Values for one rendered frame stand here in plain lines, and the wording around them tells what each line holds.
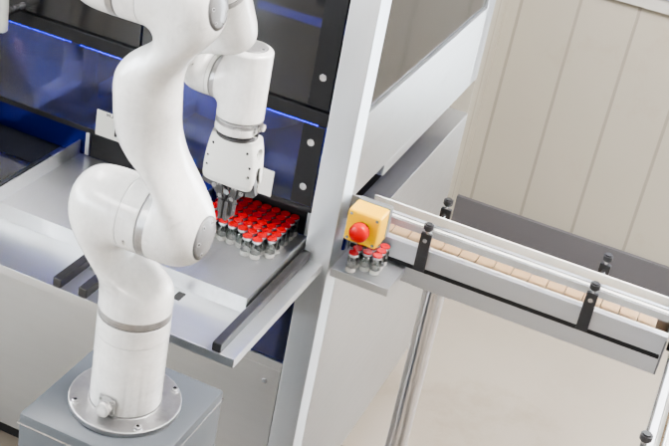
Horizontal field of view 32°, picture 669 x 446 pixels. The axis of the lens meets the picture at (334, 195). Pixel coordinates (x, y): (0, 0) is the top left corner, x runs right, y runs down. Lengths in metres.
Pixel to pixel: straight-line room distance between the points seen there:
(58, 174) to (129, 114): 0.98
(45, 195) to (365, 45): 0.78
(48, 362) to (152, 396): 1.02
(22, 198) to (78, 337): 0.47
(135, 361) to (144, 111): 0.45
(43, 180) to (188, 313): 0.55
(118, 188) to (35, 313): 1.15
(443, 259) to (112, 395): 0.82
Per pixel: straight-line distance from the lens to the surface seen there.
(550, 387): 3.84
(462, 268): 2.47
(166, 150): 1.73
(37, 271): 2.33
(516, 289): 2.46
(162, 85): 1.66
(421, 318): 2.61
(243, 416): 2.75
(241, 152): 2.06
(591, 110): 4.31
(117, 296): 1.87
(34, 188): 2.60
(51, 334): 2.94
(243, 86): 2.00
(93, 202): 1.82
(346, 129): 2.31
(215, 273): 2.37
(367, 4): 2.22
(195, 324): 2.22
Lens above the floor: 2.15
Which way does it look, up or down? 28 degrees down
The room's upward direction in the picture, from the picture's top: 11 degrees clockwise
